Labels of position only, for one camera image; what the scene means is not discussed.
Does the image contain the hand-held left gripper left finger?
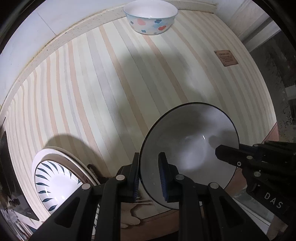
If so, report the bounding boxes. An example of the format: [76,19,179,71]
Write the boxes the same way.
[35,153,140,241]

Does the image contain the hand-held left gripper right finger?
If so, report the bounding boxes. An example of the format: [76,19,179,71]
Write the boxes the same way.
[158,152,270,241]

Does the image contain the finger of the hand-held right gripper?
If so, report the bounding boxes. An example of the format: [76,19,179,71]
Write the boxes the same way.
[215,144,258,168]

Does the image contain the white bowl black rim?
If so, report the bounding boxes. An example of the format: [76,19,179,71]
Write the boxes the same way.
[139,102,240,210]

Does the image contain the white plate blue stroke pattern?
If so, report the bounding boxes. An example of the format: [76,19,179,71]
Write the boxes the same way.
[33,153,100,235]

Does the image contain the glass sliding door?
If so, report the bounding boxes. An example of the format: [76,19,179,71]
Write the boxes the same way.
[248,29,296,145]

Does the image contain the brown mat label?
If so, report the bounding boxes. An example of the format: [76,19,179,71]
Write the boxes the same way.
[214,49,239,67]

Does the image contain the striped mat with cat print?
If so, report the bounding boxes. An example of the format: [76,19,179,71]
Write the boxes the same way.
[0,10,278,232]

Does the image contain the white bowl blue pink flowers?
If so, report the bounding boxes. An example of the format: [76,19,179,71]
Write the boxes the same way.
[123,0,179,35]

